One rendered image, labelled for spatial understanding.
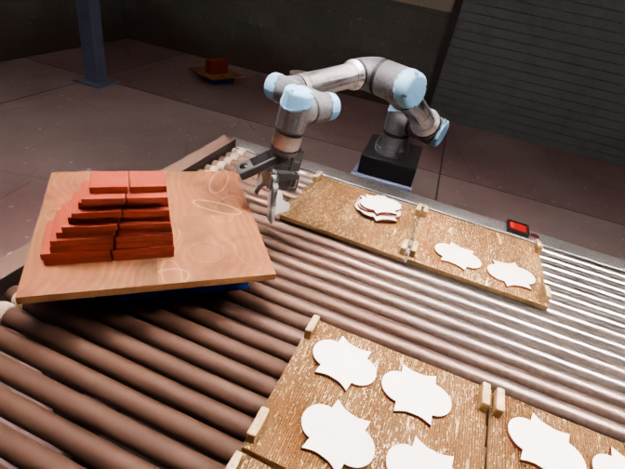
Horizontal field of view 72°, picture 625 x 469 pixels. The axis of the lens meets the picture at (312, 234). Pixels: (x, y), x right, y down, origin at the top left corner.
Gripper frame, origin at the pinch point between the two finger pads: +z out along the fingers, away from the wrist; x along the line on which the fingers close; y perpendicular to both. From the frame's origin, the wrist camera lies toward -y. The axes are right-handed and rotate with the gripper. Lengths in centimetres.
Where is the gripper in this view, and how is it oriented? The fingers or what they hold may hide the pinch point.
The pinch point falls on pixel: (260, 208)
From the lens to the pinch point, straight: 122.3
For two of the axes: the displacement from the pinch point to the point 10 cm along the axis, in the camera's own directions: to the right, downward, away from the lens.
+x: -3.6, -6.3, 6.9
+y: 8.9, -0.1, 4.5
